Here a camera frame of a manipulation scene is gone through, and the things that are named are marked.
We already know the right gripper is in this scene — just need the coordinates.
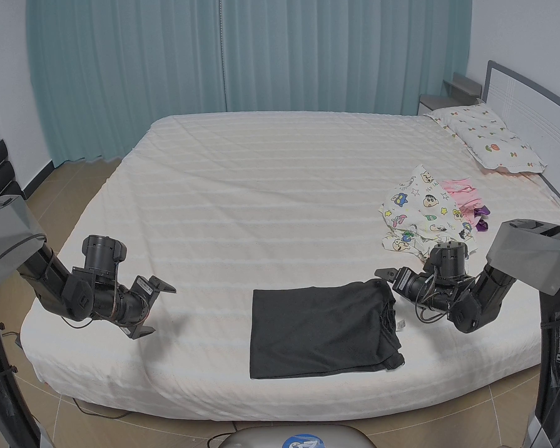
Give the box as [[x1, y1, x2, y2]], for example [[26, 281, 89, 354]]
[[374, 268, 437, 308]]

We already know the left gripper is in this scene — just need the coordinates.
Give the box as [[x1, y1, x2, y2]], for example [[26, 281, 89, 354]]
[[120, 275, 177, 340]]

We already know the black T-shirt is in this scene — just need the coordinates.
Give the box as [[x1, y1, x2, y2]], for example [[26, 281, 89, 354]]
[[249, 280, 406, 380]]

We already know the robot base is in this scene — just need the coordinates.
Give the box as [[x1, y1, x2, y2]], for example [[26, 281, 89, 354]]
[[219, 425, 374, 448]]

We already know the bed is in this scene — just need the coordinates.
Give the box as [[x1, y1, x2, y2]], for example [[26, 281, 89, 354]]
[[20, 60, 560, 422]]

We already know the white printed pyjama top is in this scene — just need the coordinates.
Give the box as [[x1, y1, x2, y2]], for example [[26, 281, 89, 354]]
[[378, 164, 479, 263]]

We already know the pink garment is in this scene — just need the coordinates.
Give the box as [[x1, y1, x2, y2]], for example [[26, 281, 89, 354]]
[[441, 178, 484, 214]]

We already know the purple garment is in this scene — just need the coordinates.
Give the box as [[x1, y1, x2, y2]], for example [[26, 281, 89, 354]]
[[470, 205, 492, 232]]

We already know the white printed pillow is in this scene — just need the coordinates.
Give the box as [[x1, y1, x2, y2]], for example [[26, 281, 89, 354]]
[[424, 103, 548, 175]]

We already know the grey bedside table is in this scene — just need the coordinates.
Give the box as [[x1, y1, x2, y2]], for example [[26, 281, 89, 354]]
[[418, 73, 483, 114]]

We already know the black chest of drawers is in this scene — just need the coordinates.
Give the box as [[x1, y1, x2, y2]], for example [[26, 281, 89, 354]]
[[0, 139, 27, 202]]

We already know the blue-green curtain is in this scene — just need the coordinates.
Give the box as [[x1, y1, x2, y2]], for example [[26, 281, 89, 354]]
[[26, 0, 227, 165], [219, 0, 473, 116]]

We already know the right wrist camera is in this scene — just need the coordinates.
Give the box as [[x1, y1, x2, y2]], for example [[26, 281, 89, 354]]
[[394, 267, 419, 292]]

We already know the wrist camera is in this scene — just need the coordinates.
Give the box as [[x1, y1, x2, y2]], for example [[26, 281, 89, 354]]
[[132, 275, 158, 299], [394, 267, 419, 292]]

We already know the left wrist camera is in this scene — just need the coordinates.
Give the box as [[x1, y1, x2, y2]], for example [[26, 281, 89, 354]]
[[132, 275, 158, 299]]

